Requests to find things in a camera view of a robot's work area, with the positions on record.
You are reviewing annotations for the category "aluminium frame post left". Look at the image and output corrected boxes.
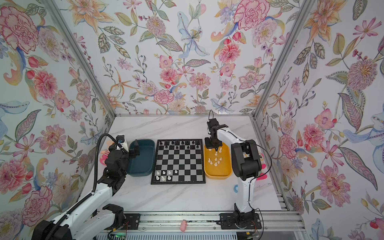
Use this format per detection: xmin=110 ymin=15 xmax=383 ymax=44
xmin=43 ymin=1 xmax=117 ymax=119

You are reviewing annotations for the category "pink small toy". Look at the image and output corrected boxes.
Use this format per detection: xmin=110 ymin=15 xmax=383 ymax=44
xmin=180 ymin=220 xmax=188 ymax=233

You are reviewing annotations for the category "plush doll toy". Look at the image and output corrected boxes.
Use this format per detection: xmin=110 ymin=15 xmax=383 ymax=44
xmin=257 ymin=153 xmax=268 ymax=181

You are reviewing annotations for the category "yellow plastic bin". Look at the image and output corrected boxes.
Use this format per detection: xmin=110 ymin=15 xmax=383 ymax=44
xmin=204 ymin=143 xmax=233 ymax=180

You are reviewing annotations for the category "black white chess board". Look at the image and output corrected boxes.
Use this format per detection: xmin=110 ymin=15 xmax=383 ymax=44
xmin=151 ymin=139 xmax=206 ymax=185

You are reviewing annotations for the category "aluminium frame post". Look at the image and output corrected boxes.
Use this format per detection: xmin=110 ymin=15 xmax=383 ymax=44
xmin=253 ymin=1 xmax=314 ymax=120
xmin=43 ymin=1 xmax=117 ymax=119

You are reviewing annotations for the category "pink toy left side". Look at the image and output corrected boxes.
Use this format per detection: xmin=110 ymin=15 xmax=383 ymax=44
xmin=99 ymin=150 xmax=110 ymax=166

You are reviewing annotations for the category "black corrugated cable hose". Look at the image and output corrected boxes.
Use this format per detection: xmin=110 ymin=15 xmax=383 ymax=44
xmin=92 ymin=133 xmax=119 ymax=193

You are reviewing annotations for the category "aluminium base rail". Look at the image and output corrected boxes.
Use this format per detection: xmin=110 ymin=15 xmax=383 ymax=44
xmin=115 ymin=211 xmax=306 ymax=234

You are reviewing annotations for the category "teal plastic bin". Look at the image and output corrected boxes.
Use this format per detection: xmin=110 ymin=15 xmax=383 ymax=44
xmin=127 ymin=139 xmax=156 ymax=177

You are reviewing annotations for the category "aluminium frame post right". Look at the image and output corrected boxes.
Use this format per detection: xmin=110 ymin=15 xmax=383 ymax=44
xmin=253 ymin=1 xmax=314 ymax=120

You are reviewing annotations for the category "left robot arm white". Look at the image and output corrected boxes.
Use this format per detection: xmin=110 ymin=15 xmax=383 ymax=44
xmin=32 ymin=136 xmax=140 ymax=240

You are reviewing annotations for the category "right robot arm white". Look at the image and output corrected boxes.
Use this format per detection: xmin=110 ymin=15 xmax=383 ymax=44
xmin=205 ymin=118 xmax=262 ymax=229

